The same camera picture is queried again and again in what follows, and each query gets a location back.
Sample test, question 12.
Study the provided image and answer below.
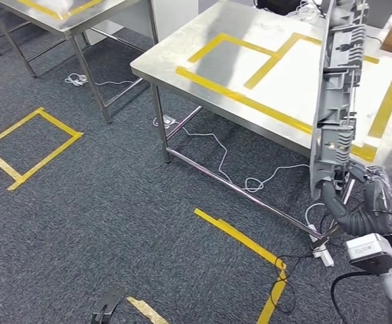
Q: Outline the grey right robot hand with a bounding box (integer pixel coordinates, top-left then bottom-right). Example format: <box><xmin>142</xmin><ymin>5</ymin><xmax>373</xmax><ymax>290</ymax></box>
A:
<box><xmin>320</xmin><ymin>163</ymin><xmax>392</xmax><ymax>238</ymax></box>

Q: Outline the grey plastic wheel hubcap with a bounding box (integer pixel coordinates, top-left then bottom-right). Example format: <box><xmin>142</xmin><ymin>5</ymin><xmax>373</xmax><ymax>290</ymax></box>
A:
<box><xmin>309</xmin><ymin>0</ymin><xmax>369</xmax><ymax>202</ymax></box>

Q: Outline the stainless steel workbench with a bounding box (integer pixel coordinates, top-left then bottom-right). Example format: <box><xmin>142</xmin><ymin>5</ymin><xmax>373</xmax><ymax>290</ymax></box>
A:
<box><xmin>129</xmin><ymin>0</ymin><xmax>392</xmax><ymax>244</ymax></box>

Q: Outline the white power strip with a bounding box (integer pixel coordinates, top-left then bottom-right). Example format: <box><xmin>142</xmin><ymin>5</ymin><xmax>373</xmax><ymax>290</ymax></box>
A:
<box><xmin>309</xmin><ymin>223</ymin><xmax>335</xmax><ymax>268</ymax></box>

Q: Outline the yellow floor tape strip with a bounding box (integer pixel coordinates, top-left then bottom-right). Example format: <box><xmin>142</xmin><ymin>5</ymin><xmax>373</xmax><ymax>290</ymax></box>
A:
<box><xmin>194</xmin><ymin>207</ymin><xmax>288</xmax><ymax>324</ymax></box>

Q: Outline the black bag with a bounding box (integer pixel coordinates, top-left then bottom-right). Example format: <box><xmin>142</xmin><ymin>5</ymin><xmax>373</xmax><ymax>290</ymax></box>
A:
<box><xmin>257</xmin><ymin>0</ymin><xmax>302</xmax><ymax>16</ymax></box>

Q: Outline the yellow tabletop tape grid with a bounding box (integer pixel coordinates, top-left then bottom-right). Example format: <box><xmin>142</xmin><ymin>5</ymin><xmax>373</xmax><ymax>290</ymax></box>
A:
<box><xmin>176</xmin><ymin>32</ymin><xmax>392</xmax><ymax>163</ymax></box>

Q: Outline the torn gold tape strip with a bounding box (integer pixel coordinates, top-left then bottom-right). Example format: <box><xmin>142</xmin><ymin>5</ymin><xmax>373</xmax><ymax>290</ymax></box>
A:
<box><xmin>126</xmin><ymin>296</ymin><xmax>170</xmax><ymax>324</ymax></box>

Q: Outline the white board panel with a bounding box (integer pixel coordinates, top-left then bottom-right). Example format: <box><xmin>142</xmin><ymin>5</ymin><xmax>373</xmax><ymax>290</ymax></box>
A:
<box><xmin>84</xmin><ymin>0</ymin><xmax>200</xmax><ymax>47</ymax></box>

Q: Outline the stainless steel table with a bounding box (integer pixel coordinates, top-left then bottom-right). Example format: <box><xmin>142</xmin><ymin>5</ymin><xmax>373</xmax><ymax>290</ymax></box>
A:
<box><xmin>0</xmin><ymin>0</ymin><xmax>151</xmax><ymax>125</ymax></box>

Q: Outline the yellow floor tape square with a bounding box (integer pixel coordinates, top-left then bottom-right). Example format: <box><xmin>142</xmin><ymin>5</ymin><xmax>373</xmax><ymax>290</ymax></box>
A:
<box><xmin>0</xmin><ymin>107</ymin><xmax>83</xmax><ymax>192</ymax></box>

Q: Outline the yellow tabletop tape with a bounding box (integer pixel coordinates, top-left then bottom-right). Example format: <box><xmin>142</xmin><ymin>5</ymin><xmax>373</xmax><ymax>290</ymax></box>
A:
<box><xmin>17</xmin><ymin>0</ymin><xmax>104</xmax><ymax>21</ymax></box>

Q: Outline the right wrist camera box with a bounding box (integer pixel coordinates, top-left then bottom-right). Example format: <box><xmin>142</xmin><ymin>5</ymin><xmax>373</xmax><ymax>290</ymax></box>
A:
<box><xmin>346</xmin><ymin>232</ymin><xmax>392</xmax><ymax>276</ymax></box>

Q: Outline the black floor cable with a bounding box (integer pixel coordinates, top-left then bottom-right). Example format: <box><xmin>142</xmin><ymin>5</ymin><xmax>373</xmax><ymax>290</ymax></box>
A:
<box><xmin>269</xmin><ymin>250</ymin><xmax>322</xmax><ymax>315</ymax></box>

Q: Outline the white floor cable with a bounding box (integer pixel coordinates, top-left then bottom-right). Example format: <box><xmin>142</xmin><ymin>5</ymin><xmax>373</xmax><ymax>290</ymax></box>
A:
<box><xmin>64</xmin><ymin>72</ymin><xmax>137</xmax><ymax>88</ymax></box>
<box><xmin>153</xmin><ymin>115</ymin><xmax>311</xmax><ymax>194</ymax></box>

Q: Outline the white cable bundle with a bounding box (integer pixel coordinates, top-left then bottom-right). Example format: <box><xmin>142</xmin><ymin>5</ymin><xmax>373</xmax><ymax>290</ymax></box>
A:
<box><xmin>285</xmin><ymin>0</ymin><xmax>322</xmax><ymax>23</ymax></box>

